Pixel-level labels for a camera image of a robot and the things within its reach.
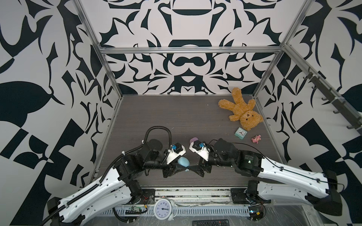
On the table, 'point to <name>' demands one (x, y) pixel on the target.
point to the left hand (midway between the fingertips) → (182, 161)
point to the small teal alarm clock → (241, 133)
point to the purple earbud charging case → (193, 139)
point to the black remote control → (211, 222)
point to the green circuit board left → (135, 210)
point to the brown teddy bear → (249, 119)
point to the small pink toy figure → (256, 139)
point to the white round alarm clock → (165, 209)
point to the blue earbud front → (186, 170)
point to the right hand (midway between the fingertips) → (190, 154)
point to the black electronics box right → (255, 213)
